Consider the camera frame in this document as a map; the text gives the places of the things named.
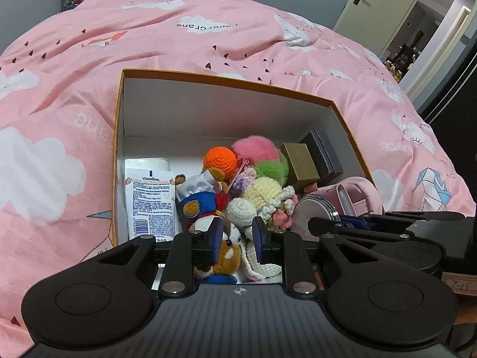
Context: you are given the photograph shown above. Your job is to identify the crochet doll with flowers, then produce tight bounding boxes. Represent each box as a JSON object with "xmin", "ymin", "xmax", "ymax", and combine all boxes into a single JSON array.
[{"xmin": 225, "ymin": 168, "xmax": 299, "ymax": 280}]

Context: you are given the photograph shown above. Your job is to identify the orange cardboard box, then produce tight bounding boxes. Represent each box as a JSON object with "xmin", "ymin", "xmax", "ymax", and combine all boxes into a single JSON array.
[{"xmin": 111, "ymin": 68, "xmax": 384, "ymax": 280}]

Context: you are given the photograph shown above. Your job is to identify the round pink compact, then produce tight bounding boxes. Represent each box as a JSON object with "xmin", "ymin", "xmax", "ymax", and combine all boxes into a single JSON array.
[{"xmin": 291, "ymin": 193, "xmax": 340, "ymax": 241}]

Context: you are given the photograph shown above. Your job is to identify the pink fabric pouch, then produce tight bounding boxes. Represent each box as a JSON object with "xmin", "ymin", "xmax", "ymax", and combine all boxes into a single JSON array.
[{"xmin": 317, "ymin": 176, "xmax": 384, "ymax": 217}]

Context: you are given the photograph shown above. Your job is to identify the dark cabinet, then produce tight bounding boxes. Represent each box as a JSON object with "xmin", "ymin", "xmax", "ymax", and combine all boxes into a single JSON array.
[{"xmin": 421, "ymin": 63, "xmax": 477, "ymax": 146}]

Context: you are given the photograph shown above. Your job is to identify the pink fluffy pompom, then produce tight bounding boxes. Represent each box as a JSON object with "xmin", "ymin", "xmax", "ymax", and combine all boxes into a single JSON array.
[{"xmin": 231, "ymin": 137, "xmax": 281, "ymax": 168}]

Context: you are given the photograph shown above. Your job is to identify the green fluffy pompom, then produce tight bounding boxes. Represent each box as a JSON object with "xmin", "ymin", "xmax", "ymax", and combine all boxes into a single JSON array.
[{"xmin": 254, "ymin": 157, "xmax": 289, "ymax": 187}]

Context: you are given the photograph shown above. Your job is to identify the gold gift box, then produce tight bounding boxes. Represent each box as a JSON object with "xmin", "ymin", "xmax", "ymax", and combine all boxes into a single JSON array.
[{"xmin": 279, "ymin": 143, "xmax": 320, "ymax": 192}]

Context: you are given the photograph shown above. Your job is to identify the white lotion tube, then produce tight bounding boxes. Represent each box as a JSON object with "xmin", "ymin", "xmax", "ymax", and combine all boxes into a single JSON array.
[{"xmin": 124, "ymin": 168, "xmax": 179, "ymax": 241}]

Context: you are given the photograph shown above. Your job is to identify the brown bear plush toy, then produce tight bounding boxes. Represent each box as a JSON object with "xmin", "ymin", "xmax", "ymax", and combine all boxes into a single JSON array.
[{"xmin": 174, "ymin": 168, "xmax": 243, "ymax": 284}]

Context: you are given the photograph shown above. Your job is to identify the pale green door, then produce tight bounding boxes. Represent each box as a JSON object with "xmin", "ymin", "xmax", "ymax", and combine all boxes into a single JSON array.
[{"xmin": 333, "ymin": 0, "xmax": 433, "ymax": 56}]

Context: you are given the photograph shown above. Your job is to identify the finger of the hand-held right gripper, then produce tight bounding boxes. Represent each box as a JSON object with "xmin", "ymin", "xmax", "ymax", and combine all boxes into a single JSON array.
[
  {"xmin": 307, "ymin": 216, "xmax": 414, "ymax": 249},
  {"xmin": 340, "ymin": 211, "xmax": 466, "ymax": 232}
]

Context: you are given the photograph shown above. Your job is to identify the dark grey gift box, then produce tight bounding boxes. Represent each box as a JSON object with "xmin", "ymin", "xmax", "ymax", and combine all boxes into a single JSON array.
[{"xmin": 298, "ymin": 130, "xmax": 344, "ymax": 185}]

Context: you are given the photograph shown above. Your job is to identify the pink printed blanket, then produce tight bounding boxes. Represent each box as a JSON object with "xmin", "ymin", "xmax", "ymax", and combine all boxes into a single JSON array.
[{"xmin": 0, "ymin": 0, "xmax": 477, "ymax": 344}]

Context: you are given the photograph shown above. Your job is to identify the orange crochet ball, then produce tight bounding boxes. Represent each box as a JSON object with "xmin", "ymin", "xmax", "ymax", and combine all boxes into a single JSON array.
[{"xmin": 203, "ymin": 146, "xmax": 238, "ymax": 180}]

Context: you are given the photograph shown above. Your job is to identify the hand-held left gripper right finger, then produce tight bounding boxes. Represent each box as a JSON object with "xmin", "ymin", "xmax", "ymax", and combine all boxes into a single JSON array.
[{"xmin": 253, "ymin": 216, "xmax": 380, "ymax": 297}]

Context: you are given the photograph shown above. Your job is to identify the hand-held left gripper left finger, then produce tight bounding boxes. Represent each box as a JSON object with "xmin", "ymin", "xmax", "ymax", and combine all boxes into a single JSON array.
[{"xmin": 97, "ymin": 216, "xmax": 225, "ymax": 297}]

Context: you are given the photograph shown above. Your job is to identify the white glasses case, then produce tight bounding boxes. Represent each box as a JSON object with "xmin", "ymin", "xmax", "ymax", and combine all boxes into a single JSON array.
[{"xmin": 125, "ymin": 158, "xmax": 172, "ymax": 172}]

